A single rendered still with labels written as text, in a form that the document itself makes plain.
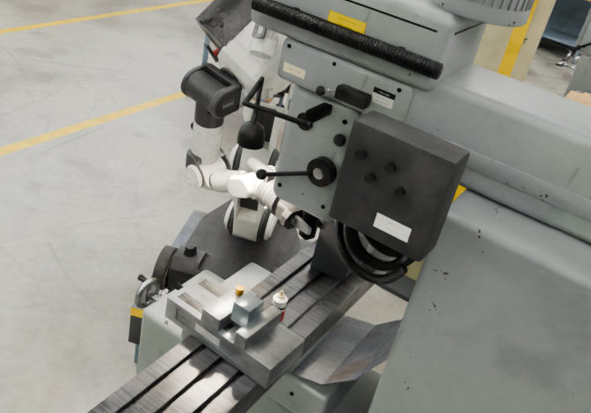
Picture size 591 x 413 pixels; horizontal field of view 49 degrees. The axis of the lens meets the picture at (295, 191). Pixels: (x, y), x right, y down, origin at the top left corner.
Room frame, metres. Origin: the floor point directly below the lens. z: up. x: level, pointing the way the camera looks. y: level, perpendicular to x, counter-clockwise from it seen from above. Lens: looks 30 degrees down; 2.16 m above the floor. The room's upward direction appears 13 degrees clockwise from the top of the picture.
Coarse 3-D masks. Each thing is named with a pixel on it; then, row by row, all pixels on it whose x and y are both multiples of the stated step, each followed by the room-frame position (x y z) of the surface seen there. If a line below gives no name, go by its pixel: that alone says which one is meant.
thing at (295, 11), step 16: (256, 0) 1.42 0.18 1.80; (272, 0) 1.42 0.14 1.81; (272, 16) 1.40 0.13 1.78; (288, 16) 1.38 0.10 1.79; (304, 16) 1.36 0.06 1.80; (320, 32) 1.34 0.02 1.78; (336, 32) 1.32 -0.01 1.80; (352, 32) 1.32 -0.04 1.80; (368, 48) 1.29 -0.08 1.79; (384, 48) 1.27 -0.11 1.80; (400, 48) 1.27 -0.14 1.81; (400, 64) 1.26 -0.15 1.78; (416, 64) 1.24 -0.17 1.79; (432, 64) 1.23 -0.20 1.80
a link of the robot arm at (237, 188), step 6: (234, 174) 1.66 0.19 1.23; (240, 174) 1.69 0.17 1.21; (228, 180) 1.64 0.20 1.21; (234, 180) 1.62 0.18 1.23; (240, 180) 1.60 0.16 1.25; (246, 180) 1.59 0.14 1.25; (228, 186) 1.64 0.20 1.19; (234, 186) 1.62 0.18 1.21; (240, 186) 1.60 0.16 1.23; (246, 186) 1.58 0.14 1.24; (252, 186) 1.59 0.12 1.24; (234, 192) 1.62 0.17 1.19; (240, 192) 1.60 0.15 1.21; (246, 192) 1.58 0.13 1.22; (252, 192) 1.59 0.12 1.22; (246, 198) 1.59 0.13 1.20
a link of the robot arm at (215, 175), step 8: (224, 160) 1.82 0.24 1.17; (208, 168) 1.77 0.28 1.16; (216, 168) 1.79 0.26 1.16; (224, 168) 1.81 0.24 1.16; (208, 176) 1.76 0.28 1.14; (216, 176) 1.73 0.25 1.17; (224, 176) 1.71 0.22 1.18; (208, 184) 1.75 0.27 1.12; (216, 184) 1.72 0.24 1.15; (224, 184) 1.69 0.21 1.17
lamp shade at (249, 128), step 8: (240, 128) 1.52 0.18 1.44; (248, 128) 1.51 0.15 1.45; (256, 128) 1.51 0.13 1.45; (240, 136) 1.50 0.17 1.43; (248, 136) 1.50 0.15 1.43; (256, 136) 1.50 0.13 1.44; (264, 136) 1.52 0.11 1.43; (240, 144) 1.50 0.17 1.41; (248, 144) 1.49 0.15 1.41; (256, 144) 1.50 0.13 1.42
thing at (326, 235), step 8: (328, 224) 1.67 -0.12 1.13; (320, 232) 1.67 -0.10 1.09; (328, 232) 1.66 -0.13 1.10; (344, 232) 1.65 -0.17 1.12; (320, 240) 1.67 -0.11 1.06; (328, 240) 1.66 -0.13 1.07; (344, 240) 1.65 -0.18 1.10; (320, 248) 1.67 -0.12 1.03; (328, 248) 1.66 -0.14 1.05; (320, 256) 1.66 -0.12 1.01; (328, 256) 1.66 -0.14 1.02; (336, 256) 1.65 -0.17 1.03; (352, 256) 1.64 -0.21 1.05; (312, 264) 1.67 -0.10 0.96; (320, 264) 1.66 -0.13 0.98; (328, 264) 1.65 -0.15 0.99; (336, 264) 1.65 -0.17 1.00; (344, 264) 1.64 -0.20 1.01; (328, 272) 1.65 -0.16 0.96; (336, 272) 1.65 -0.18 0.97; (344, 272) 1.64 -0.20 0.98; (344, 280) 1.64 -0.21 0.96
